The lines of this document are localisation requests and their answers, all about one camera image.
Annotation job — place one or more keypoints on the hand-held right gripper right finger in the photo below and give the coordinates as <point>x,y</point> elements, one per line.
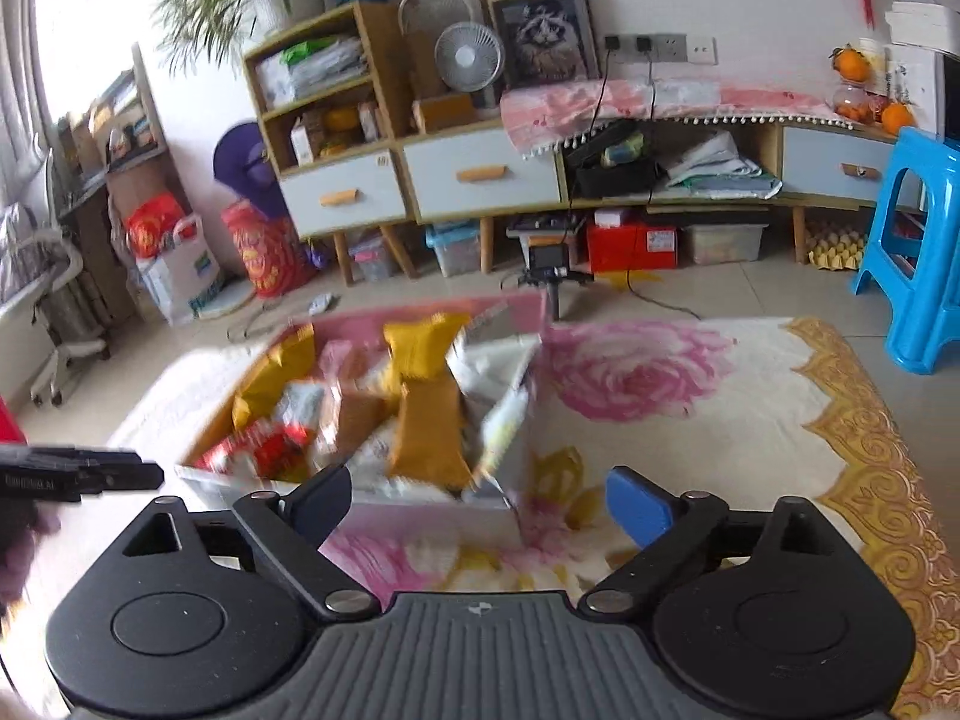
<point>637,502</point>

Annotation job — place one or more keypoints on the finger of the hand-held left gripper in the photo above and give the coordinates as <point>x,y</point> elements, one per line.
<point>112,478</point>
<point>67,456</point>

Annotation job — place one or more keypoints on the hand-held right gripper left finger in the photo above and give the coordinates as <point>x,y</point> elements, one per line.
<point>322,501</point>

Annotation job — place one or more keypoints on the pink cardboard box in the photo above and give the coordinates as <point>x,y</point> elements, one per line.
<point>420,514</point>

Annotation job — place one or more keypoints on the pile of snack packets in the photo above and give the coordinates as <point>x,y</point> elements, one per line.
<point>427,427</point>

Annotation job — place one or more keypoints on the floral printed blanket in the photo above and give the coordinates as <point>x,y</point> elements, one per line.
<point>712,427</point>

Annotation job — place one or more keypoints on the white office chair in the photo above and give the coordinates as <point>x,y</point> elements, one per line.
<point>56,277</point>

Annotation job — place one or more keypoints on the small white device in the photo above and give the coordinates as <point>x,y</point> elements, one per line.
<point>321,304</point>

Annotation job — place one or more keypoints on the white paper bag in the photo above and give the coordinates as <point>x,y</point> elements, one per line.
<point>184,277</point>

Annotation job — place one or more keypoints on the white round board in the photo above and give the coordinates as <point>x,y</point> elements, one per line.
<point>229,300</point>

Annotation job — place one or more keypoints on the red gift bag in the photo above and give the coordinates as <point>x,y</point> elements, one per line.
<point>154,229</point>

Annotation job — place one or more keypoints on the small clear pink box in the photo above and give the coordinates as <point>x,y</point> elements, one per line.
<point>375,262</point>

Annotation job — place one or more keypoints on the red box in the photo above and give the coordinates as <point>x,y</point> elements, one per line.
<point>630,247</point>

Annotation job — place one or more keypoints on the red printed sack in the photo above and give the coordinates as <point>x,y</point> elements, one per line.
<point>266,251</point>

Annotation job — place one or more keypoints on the clear plastic storage box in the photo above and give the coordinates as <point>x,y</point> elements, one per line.
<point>724,244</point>

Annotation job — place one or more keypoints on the clear box with blue lid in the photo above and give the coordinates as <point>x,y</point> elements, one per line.
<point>454,253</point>

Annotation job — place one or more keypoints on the black flat device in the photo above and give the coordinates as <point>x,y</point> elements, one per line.
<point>544,226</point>

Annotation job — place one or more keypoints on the wooden shelf cabinet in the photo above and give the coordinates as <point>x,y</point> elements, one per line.
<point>345,191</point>

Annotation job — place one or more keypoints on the dark wooden desk shelf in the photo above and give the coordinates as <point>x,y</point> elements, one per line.
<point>120,142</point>

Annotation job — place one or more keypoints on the yellow egg tray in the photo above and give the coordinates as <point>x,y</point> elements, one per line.
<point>836,247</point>

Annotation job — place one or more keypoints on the black bag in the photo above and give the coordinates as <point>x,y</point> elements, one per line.
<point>615,176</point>

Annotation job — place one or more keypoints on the purple hat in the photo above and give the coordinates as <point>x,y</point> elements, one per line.
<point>247,169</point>

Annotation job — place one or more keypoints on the folded white cloth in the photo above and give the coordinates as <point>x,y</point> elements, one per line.
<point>724,169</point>

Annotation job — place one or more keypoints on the small white carton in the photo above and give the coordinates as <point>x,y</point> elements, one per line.
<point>302,144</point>

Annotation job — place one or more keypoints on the low wooden drawer cabinet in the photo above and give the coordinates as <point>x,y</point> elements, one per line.
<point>484,172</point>

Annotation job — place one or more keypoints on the yellow bag on shelf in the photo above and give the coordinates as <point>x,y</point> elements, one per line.
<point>341,127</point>

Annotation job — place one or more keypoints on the blue plastic stool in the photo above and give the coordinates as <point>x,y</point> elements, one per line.
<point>926,232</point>

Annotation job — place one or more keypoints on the pink tasselled cloth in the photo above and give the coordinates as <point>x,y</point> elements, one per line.
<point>690,101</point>

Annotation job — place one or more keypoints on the brown cardboard box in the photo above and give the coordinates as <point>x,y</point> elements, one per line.
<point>444,112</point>

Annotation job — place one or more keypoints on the white box with round print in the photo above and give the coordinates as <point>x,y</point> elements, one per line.
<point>274,84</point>

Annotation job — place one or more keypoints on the stack of papers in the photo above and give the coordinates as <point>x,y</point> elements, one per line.
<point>330,67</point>

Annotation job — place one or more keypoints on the orange fruit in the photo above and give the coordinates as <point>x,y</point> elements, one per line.
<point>898,118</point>
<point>851,65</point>

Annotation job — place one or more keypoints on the small white desk fan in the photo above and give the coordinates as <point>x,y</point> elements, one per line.
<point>469,56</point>

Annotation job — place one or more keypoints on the framed cat picture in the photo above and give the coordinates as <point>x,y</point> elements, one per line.
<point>544,34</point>

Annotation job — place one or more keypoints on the white microwave oven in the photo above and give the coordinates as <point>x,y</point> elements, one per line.
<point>919,90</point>

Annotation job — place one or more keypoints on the large white round fan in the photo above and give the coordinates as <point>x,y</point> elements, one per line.
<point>427,11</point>

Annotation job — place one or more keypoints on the white flat box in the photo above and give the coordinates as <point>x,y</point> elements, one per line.
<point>922,22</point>

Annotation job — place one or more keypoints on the black action camera on tripod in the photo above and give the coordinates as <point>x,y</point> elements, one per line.
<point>547,259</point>

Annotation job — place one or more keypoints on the white wall socket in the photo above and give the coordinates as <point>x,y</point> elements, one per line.
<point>702,51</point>

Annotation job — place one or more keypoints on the grey wall socket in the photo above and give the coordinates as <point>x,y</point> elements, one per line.
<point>670,47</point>

